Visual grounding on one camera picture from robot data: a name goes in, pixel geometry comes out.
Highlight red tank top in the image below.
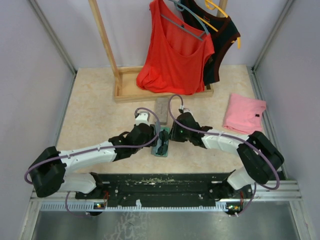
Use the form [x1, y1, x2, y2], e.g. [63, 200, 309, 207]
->
[136, 0, 215, 95]

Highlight folded pink t-shirt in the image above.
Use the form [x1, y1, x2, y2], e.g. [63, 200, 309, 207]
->
[222, 93, 267, 135]

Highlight grey clothes hanger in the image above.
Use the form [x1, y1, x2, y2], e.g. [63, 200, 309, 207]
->
[160, 0, 210, 41]

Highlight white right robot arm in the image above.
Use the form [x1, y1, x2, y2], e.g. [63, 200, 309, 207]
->
[170, 112, 285, 198]

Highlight wooden clothes rack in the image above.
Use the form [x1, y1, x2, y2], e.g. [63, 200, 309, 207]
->
[87, 0, 229, 103]

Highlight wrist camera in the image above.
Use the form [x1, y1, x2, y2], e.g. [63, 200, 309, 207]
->
[135, 112, 150, 126]
[178, 107, 192, 114]

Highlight black maroon-trimmed tank top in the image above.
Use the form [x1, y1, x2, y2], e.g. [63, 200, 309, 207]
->
[181, 0, 241, 86]

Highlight grey glasses case green lining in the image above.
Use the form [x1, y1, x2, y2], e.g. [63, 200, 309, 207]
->
[154, 97, 169, 126]

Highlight blue-grey glasses case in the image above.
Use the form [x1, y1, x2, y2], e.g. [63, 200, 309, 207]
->
[151, 126, 170, 157]

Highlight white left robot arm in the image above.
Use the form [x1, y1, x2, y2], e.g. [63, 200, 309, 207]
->
[24, 123, 160, 199]

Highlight thin metal frame sunglasses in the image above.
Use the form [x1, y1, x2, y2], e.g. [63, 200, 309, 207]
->
[156, 129, 169, 156]

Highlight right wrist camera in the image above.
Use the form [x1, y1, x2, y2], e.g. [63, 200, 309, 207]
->
[178, 107, 192, 114]

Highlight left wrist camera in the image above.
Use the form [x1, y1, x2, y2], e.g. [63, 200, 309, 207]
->
[135, 112, 150, 126]

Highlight yellow clothes hanger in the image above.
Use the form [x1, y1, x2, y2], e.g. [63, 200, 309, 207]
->
[204, 0, 242, 50]

